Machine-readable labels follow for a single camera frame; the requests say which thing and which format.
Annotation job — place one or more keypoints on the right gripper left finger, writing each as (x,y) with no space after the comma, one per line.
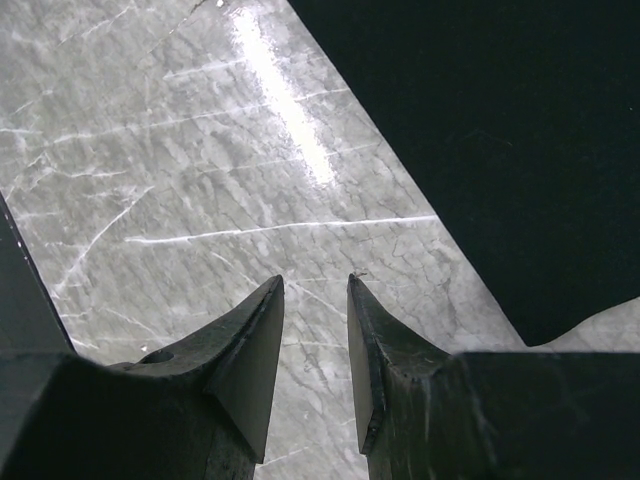
(196,409)

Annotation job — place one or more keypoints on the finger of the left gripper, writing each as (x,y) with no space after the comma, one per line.
(29,319)

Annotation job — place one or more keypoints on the black t shirt blue logo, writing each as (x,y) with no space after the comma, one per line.
(519,121)

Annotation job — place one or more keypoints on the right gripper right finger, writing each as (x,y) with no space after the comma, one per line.
(423,413)

